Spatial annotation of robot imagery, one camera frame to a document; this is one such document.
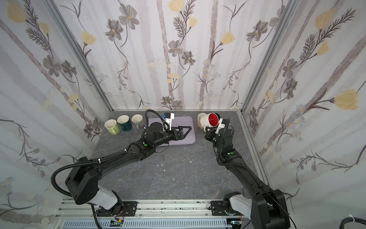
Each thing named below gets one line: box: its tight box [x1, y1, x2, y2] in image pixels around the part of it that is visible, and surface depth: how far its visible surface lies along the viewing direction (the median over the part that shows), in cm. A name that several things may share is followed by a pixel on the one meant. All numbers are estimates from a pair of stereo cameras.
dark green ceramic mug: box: [116, 114, 133, 132], surface depth 103 cm
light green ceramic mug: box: [104, 118, 120, 136], surface depth 100 cm
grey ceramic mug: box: [131, 113, 144, 130], surface depth 104 cm
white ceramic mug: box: [200, 112, 219, 133], surface depth 84 cm
